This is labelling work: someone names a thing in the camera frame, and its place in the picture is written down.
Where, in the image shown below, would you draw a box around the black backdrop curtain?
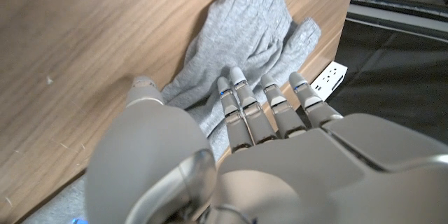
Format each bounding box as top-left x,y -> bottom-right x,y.
327,17 -> 448,146

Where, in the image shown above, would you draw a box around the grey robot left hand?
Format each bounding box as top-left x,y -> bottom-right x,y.
85,65 -> 448,224

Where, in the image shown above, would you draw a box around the white power strip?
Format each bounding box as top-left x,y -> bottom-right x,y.
310,60 -> 349,102

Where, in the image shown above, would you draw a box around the grey shorts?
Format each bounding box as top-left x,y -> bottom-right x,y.
20,0 -> 322,224

